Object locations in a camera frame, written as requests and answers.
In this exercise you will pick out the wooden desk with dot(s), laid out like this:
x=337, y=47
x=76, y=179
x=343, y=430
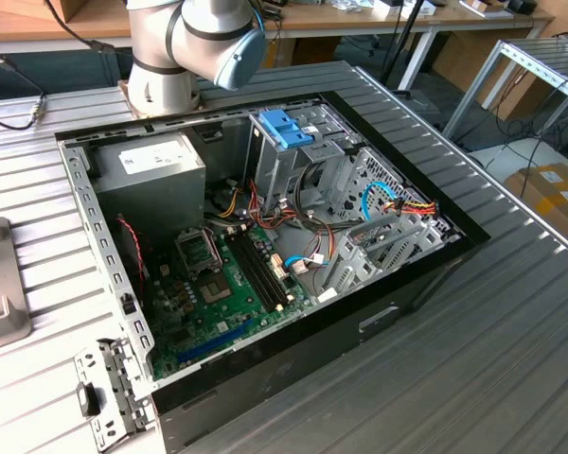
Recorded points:
x=360, y=21

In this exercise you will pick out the silver optical drive cage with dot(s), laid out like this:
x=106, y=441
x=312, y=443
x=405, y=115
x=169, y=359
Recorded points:
x=270, y=165

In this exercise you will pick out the silver hinged slot bracket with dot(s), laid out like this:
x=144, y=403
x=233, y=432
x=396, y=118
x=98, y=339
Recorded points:
x=118, y=388

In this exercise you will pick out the blue plastic bay latch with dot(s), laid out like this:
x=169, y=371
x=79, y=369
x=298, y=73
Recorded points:
x=284, y=127

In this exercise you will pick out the blue expansion slot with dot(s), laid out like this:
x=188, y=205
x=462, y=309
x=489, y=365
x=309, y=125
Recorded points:
x=191, y=354

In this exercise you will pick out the grey power supply unit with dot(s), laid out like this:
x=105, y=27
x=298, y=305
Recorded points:
x=147, y=189

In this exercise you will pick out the silver disk bay cage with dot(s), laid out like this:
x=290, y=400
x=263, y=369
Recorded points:
x=345, y=279

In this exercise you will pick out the green motherboard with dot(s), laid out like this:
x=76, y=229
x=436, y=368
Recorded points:
x=236, y=302

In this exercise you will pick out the black open PC case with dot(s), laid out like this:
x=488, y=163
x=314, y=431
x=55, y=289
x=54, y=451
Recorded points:
x=312, y=340

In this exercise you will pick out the grey parts rack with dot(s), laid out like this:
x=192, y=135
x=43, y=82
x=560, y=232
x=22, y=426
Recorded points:
x=0, y=274

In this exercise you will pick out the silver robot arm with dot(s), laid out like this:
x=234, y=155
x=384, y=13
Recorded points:
x=161, y=28

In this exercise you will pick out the black RAM slot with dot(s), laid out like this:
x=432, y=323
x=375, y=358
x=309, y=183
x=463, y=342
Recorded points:
x=269, y=265
x=263, y=267
x=251, y=272
x=257, y=270

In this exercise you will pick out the CPU socket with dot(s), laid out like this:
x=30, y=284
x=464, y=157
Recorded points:
x=214, y=290

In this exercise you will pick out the brown cardboard panel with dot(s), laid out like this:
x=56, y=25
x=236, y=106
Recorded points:
x=464, y=61

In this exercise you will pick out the cardboard box white labels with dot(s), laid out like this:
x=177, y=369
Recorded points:
x=539, y=198

